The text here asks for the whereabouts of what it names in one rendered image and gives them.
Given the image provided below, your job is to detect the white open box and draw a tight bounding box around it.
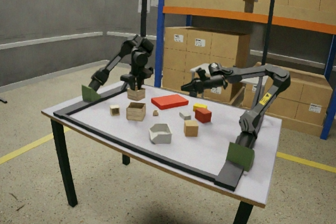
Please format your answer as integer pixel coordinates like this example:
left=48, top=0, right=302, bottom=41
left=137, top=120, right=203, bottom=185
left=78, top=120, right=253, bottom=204
left=148, top=123, right=173, bottom=144

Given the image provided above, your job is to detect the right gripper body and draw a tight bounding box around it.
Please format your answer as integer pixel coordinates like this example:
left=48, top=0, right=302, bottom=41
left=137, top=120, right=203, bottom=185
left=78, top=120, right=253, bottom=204
left=120, top=62, right=139, bottom=83

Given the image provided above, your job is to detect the tan cube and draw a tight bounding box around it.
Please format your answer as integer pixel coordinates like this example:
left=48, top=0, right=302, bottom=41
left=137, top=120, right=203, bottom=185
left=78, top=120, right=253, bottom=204
left=184, top=120, right=198, bottom=137

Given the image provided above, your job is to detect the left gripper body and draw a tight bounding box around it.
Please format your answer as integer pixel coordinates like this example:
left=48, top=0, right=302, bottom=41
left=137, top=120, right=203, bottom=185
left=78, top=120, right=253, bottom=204
left=194, top=76, right=213, bottom=94

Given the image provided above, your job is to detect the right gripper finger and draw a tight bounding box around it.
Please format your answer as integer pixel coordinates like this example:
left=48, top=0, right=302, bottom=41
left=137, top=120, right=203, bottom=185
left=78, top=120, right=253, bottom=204
left=128, top=81, right=137, bottom=90
left=136, top=76, right=145, bottom=90

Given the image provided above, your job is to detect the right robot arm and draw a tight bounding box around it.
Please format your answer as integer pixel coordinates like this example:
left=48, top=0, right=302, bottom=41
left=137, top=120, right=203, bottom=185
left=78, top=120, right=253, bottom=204
left=88, top=34, right=154, bottom=91

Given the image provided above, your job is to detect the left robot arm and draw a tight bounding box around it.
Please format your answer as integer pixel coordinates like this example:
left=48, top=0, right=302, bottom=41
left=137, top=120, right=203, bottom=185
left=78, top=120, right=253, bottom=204
left=208, top=63, right=291, bottom=149

